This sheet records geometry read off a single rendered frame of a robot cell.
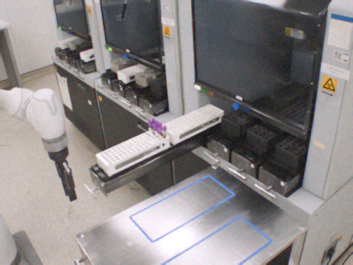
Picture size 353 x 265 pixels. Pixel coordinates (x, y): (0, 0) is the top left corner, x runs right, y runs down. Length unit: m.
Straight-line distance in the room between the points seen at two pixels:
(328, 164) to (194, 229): 0.53
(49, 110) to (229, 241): 0.69
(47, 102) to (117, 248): 0.50
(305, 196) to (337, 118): 0.36
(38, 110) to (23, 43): 3.69
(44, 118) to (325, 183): 1.00
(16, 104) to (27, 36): 3.59
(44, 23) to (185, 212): 3.99
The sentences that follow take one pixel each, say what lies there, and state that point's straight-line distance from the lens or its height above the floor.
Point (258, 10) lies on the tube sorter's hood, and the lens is 1.29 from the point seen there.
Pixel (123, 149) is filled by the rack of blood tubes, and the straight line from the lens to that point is 1.45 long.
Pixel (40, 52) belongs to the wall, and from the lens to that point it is 4.94.
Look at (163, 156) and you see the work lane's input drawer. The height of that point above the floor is 0.80.
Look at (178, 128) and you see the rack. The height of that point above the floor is 0.86.
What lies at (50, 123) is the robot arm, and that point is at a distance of 1.19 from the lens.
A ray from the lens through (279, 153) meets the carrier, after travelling 1.42.
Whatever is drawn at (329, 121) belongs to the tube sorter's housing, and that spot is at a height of 1.06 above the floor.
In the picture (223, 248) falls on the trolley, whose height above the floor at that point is 0.82.
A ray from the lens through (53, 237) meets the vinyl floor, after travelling 2.41.
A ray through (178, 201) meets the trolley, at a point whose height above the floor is 0.82.
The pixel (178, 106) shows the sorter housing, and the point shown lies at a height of 0.80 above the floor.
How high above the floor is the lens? 1.66
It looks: 32 degrees down
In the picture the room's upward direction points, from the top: 5 degrees counter-clockwise
